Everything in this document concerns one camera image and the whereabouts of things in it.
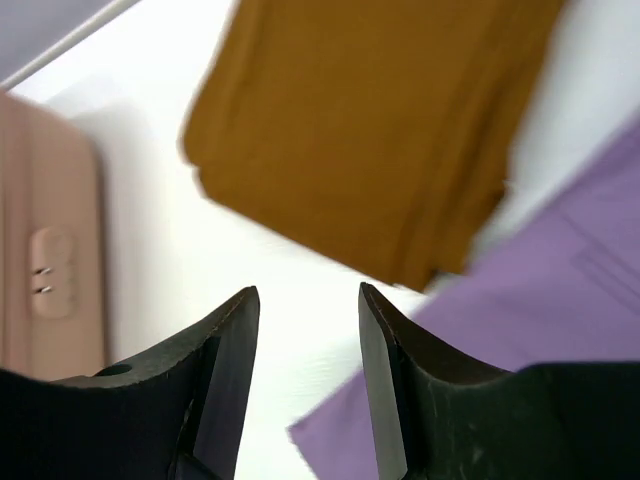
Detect purple garment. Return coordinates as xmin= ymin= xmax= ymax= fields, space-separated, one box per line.
xmin=290 ymin=122 xmax=639 ymax=479

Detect mustard brown cloth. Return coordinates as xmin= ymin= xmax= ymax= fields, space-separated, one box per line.
xmin=183 ymin=1 xmax=564 ymax=291

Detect aluminium table edge frame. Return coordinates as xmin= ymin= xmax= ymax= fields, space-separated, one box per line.
xmin=1 ymin=0 xmax=136 ymax=89

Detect pink hard-shell suitcase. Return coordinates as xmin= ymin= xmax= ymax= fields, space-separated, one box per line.
xmin=1 ymin=93 xmax=107 ymax=380

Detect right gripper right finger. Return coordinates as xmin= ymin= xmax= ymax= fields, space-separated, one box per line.
xmin=358 ymin=283 xmax=639 ymax=479

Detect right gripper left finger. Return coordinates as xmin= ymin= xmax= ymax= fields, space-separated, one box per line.
xmin=1 ymin=287 xmax=260 ymax=479

